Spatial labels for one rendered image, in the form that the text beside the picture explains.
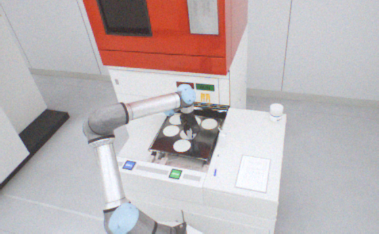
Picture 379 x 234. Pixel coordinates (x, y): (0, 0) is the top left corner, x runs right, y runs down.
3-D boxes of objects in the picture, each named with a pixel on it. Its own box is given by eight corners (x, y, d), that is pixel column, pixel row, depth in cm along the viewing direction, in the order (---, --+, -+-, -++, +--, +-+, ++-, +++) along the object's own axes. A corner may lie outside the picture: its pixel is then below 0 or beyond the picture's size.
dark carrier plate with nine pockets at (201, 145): (171, 113, 199) (171, 111, 198) (221, 119, 189) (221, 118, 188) (151, 149, 173) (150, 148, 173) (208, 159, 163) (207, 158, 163)
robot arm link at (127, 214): (142, 250, 107) (112, 230, 103) (129, 246, 118) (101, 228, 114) (159, 219, 113) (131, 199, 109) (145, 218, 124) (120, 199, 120)
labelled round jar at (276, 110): (269, 115, 177) (271, 102, 171) (281, 116, 175) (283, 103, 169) (268, 122, 171) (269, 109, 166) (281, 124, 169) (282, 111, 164)
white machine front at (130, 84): (122, 108, 221) (107, 60, 196) (230, 122, 197) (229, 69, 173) (120, 110, 218) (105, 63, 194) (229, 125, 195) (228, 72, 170)
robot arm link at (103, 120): (91, 103, 113) (193, 81, 140) (84, 111, 122) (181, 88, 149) (100, 132, 111) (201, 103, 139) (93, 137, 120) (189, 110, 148)
